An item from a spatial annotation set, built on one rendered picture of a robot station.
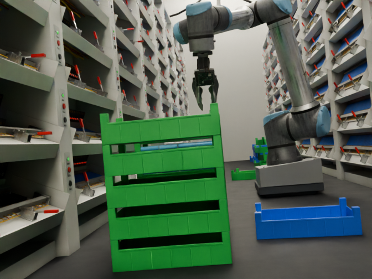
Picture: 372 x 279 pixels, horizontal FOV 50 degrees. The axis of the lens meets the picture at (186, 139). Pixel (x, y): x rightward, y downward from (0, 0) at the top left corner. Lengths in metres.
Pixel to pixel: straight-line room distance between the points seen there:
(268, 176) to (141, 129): 1.13
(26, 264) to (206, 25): 0.92
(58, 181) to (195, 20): 0.69
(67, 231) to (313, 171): 1.25
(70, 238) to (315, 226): 0.74
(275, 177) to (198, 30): 0.93
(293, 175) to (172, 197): 1.13
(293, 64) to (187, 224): 1.21
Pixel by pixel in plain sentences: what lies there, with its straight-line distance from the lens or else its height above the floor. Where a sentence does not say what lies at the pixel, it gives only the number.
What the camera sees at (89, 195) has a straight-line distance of 1.52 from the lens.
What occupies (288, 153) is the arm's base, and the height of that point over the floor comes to 0.22.
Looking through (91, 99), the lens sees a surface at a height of 0.51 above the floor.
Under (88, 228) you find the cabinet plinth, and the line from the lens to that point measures 1.57.
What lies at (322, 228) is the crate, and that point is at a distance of 1.25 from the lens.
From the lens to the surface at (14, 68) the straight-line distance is 1.08.
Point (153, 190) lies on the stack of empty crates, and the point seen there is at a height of 0.20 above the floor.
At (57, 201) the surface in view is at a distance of 1.27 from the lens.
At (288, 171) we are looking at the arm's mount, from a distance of 2.03.
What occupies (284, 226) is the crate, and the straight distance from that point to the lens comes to 1.24.
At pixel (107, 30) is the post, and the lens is 2.01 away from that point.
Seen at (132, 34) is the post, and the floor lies 1.07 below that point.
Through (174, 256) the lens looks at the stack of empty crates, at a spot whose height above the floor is 0.03.
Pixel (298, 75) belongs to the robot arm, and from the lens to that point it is 2.02.
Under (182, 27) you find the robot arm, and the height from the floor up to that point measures 0.75.
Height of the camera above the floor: 0.30
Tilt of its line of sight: 1 degrees up
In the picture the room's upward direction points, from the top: 5 degrees counter-clockwise
